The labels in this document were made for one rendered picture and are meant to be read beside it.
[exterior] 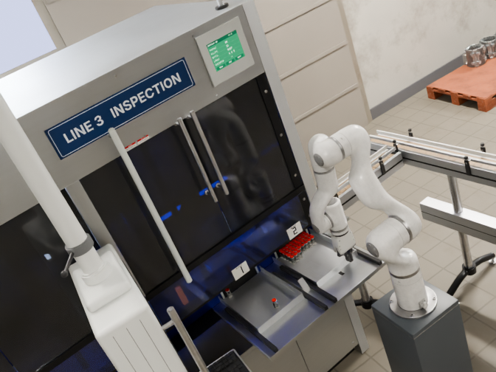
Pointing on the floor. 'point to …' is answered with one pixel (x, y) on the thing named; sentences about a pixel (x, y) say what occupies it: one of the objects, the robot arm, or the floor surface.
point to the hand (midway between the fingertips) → (348, 257)
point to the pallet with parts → (471, 77)
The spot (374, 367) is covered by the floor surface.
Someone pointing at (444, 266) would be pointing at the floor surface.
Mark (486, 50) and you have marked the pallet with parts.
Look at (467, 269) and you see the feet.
